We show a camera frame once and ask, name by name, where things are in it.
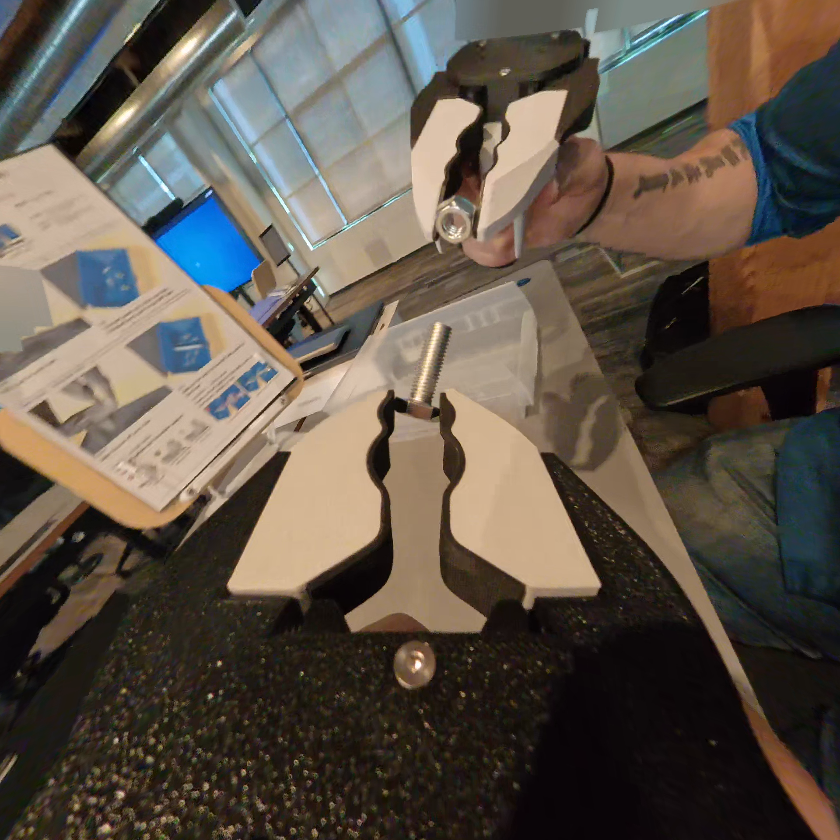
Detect person's right forearm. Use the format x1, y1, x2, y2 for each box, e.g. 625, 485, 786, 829
581, 125, 765, 253

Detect window with white blind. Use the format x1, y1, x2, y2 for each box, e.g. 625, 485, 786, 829
210, 0, 460, 247

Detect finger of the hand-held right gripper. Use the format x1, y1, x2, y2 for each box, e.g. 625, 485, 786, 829
412, 98, 487, 253
474, 89, 570, 244

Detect silver ventilation duct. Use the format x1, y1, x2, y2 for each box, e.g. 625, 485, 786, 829
0, 0, 263, 181

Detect steel hex nut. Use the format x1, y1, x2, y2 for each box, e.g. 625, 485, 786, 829
434, 196, 475, 244

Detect person's grey jeans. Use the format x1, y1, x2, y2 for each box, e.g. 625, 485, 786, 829
656, 407, 840, 660

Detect blue display screen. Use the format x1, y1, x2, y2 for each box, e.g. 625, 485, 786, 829
154, 190, 260, 293

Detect person's black office chair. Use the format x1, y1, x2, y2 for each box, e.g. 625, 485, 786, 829
635, 305, 840, 414

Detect steel hex bolt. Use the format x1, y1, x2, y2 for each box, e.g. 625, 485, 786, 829
403, 322, 454, 421

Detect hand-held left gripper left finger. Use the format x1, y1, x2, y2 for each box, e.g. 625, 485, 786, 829
227, 391, 396, 603

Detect person's right hand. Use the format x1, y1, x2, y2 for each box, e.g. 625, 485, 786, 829
459, 134, 616, 269

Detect black wrist band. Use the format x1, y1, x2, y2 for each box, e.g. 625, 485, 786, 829
576, 154, 616, 238

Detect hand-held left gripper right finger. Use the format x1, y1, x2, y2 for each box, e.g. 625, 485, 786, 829
437, 389, 602, 610

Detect printed instruction sheet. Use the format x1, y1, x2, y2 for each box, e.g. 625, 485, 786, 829
0, 144, 296, 509

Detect clear plastic bin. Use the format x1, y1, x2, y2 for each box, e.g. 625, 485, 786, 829
325, 282, 546, 427

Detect black flat box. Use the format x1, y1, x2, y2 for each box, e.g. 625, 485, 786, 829
289, 301, 388, 376

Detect long brown desk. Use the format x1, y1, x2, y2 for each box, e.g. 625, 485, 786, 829
249, 266, 322, 336

